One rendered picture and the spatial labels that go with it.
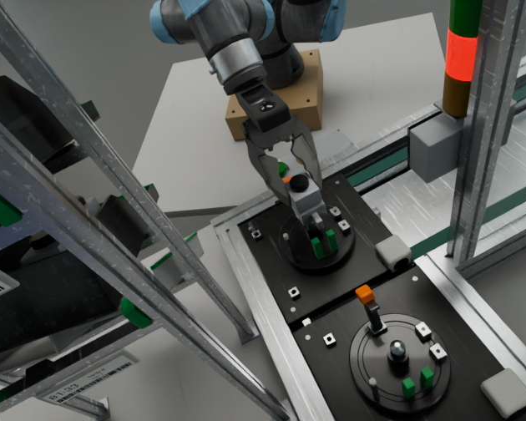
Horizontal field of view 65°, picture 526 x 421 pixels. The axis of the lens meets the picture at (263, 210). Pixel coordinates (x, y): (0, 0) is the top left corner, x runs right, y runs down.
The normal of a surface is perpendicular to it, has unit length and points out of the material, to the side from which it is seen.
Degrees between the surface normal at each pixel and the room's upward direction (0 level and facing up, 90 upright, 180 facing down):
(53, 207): 90
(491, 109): 90
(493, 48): 90
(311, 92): 1
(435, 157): 90
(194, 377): 0
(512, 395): 0
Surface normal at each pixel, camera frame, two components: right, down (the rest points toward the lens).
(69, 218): 0.38, 0.66
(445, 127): -0.27, -0.59
